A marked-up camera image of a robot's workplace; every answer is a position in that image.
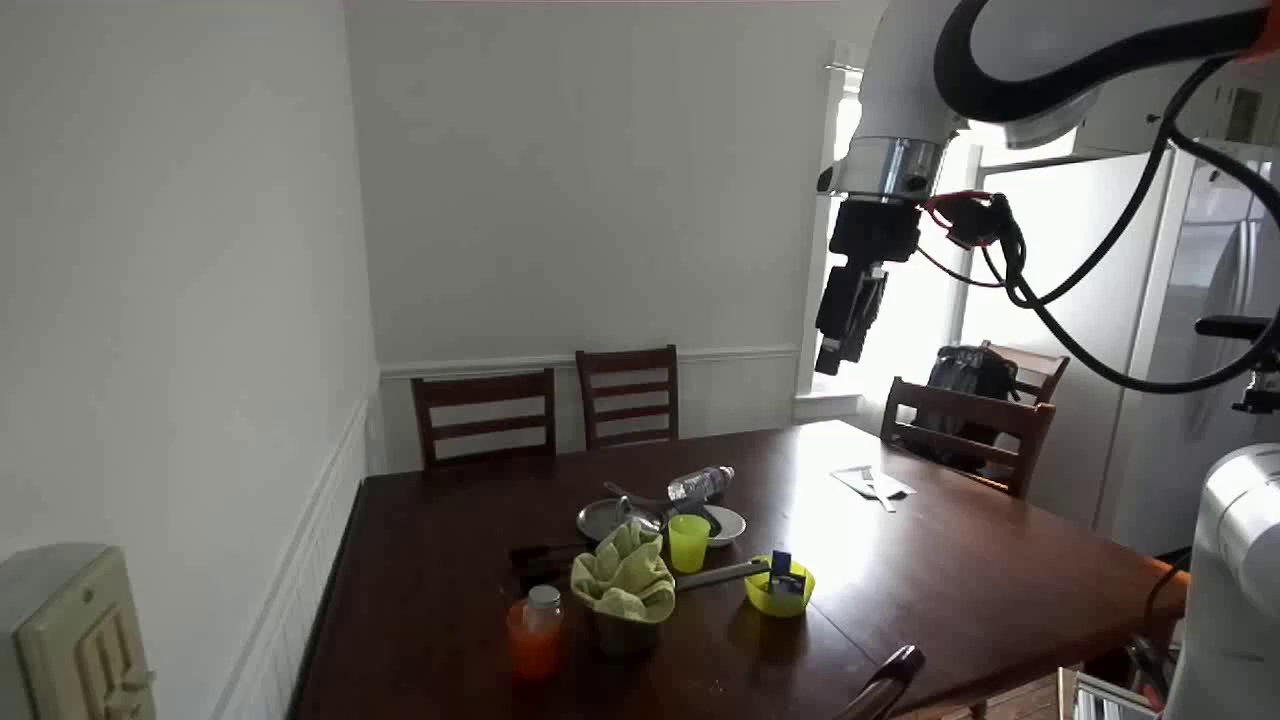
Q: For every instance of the yellow bowl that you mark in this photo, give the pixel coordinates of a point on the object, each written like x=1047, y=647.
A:
x=779, y=593

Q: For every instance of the clear plastic water bottle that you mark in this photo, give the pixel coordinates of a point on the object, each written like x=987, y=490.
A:
x=698, y=483

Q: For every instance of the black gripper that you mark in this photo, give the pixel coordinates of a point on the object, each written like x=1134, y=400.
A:
x=852, y=301

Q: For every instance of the white refrigerator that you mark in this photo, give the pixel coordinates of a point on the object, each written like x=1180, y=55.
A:
x=1172, y=347

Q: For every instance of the white paper sheets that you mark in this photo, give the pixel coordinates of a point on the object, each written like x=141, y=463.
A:
x=868, y=483

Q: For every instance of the white plate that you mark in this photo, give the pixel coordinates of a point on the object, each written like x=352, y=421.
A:
x=726, y=526

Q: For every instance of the white box edge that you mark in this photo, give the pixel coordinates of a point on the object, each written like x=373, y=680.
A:
x=1103, y=699

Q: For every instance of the silver metal pot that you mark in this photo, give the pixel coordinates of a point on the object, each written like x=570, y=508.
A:
x=608, y=517

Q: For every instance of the orange liquid plastic bottle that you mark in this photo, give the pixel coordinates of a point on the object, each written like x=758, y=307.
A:
x=535, y=636

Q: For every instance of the black bag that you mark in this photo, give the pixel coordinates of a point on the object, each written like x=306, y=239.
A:
x=969, y=369

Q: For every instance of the light green cloth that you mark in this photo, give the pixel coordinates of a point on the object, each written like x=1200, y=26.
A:
x=624, y=578

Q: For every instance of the beige wall light switch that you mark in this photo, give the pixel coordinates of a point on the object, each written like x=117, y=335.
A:
x=81, y=642

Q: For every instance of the lime green plastic cup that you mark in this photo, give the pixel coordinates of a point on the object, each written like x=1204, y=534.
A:
x=688, y=541

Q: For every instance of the red black wrist camera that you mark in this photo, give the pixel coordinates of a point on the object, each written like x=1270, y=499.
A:
x=969, y=218

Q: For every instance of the small blue packet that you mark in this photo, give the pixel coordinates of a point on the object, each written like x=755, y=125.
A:
x=786, y=570

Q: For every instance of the bright window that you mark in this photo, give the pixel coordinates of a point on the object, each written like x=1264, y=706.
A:
x=921, y=322

